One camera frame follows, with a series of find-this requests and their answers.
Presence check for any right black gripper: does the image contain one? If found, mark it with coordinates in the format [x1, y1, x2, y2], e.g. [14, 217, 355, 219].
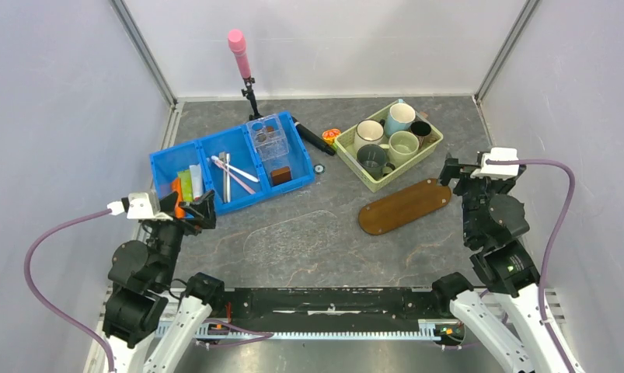
[434, 152, 513, 242]

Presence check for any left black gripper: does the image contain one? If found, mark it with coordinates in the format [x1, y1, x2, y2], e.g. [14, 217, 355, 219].
[149, 186, 217, 285]

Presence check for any green toothpaste tube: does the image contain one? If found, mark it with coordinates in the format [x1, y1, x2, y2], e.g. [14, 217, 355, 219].
[178, 169, 194, 202]

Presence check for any white toothpaste tube red cap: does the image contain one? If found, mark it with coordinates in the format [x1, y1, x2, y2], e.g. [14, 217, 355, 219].
[189, 164, 204, 200]

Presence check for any brown oval wooden tray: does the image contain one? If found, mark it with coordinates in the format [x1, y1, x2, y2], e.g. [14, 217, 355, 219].
[357, 178, 451, 235]

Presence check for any dark grey mug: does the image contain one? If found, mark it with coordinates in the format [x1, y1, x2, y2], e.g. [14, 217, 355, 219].
[357, 144, 396, 180]

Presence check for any clear plastic toothbrush holder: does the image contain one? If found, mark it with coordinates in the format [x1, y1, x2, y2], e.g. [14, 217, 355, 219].
[246, 114, 289, 162]

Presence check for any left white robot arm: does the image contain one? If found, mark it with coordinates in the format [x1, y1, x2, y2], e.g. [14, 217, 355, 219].
[103, 190, 226, 372]

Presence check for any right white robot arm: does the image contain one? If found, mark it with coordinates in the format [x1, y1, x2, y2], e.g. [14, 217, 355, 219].
[431, 148, 584, 372]

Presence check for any orange toothpaste tube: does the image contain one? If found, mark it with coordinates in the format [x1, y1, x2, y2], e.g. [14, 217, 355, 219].
[170, 177, 186, 219]

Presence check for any white toothbrush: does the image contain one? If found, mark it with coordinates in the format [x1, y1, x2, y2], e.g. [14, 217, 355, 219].
[211, 155, 259, 183]

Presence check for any grey toothbrush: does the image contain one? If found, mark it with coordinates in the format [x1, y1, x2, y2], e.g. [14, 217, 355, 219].
[218, 152, 231, 203]

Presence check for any black mug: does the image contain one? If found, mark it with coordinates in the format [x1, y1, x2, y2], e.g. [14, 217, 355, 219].
[409, 120, 432, 148]

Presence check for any light green mug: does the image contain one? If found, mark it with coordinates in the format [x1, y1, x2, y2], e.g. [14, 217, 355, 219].
[379, 131, 420, 166]

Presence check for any light blue mug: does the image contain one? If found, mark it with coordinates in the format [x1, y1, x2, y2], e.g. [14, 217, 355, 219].
[384, 100, 417, 138]

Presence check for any green plastic basket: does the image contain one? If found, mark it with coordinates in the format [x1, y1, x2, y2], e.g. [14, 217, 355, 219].
[334, 99, 443, 192]

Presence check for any blue compartment bin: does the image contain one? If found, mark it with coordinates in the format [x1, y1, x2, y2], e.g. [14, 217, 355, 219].
[150, 111, 315, 215]

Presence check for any white mug brown rim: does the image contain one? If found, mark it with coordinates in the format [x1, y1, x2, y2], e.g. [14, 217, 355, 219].
[354, 120, 385, 152]

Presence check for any orange yellow toy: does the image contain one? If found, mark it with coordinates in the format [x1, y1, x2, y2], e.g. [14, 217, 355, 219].
[322, 128, 341, 146]

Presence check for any black cylinder marker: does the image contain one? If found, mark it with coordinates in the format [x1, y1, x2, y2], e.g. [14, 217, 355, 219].
[292, 117, 336, 156]

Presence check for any pink microphone on stand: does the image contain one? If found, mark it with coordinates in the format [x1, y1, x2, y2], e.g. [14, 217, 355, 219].
[227, 29, 262, 120]

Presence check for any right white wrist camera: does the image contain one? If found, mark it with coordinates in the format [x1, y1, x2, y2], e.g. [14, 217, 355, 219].
[470, 147, 520, 180]

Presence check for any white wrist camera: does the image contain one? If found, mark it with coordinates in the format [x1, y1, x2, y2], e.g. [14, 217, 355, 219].
[470, 147, 520, 180]
[120, 190, 161, 220]

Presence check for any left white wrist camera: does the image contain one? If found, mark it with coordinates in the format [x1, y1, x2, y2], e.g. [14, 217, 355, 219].
[120, 190, 161, 220]

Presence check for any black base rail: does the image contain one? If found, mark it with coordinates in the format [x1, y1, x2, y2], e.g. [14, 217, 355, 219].
[193, 287, 466, 347]

